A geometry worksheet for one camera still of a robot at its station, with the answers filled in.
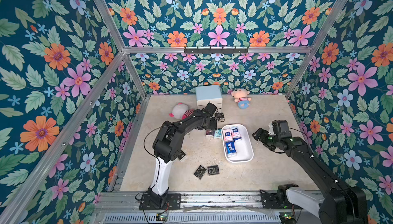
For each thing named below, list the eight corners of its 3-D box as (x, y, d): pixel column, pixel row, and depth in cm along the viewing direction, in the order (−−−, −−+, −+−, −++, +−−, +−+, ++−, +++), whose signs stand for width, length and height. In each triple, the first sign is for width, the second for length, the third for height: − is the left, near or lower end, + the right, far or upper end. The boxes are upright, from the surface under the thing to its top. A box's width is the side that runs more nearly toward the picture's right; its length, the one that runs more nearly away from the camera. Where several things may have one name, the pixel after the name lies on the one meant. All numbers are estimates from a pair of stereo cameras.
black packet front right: (208, 175, 83) (208, 174, 82) (207, 167, 86) (207, 166, 84) (219, 173, 84) (219, 172, 82) (217, 166, 86) (218, 164, 85)
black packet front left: (194, 174, 84) (193, 173, 82) (200, 166, 87) (200, 164, 85) (200, 179, 82) (200, 178, 80) (206, 170, 85) (206, 169, 83)
